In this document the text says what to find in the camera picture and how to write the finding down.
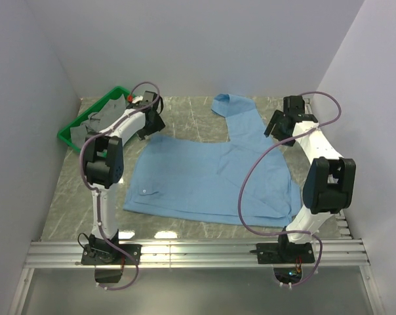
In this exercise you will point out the aluminium front mounting rail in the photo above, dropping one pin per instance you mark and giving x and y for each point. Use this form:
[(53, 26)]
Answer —
[(210, 253)]

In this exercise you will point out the light blue long sleeve shirt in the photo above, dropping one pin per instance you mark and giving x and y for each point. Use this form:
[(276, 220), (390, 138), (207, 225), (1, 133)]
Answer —
[(243, 180)]

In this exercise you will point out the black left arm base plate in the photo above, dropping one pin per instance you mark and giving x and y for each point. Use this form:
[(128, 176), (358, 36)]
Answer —
[(108, 255)]

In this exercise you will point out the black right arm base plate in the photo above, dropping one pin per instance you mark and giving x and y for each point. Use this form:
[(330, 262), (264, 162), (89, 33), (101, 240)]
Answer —
[(275, 253)]

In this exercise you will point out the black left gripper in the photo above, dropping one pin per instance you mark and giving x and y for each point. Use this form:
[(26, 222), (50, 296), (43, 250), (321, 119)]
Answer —
[(158, 126)]

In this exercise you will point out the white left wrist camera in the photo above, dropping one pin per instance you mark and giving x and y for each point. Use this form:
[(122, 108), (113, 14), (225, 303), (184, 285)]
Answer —
[(133, 101)]

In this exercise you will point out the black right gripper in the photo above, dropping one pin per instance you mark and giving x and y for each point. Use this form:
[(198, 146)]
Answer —
[(277, 119)]

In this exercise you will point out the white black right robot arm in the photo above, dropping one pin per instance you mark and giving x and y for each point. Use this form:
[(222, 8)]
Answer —
[(294, 235)]

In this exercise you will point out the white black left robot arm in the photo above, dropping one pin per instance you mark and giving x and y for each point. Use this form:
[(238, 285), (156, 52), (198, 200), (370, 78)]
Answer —
[(102, 167)]

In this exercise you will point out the aluminium side rail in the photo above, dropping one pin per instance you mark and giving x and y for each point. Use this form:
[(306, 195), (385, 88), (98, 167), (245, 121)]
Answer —
[(330, 180)]

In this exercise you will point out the grey long sleeve shirt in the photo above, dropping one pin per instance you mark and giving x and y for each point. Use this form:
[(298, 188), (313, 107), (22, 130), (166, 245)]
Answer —
[(96, 121)]

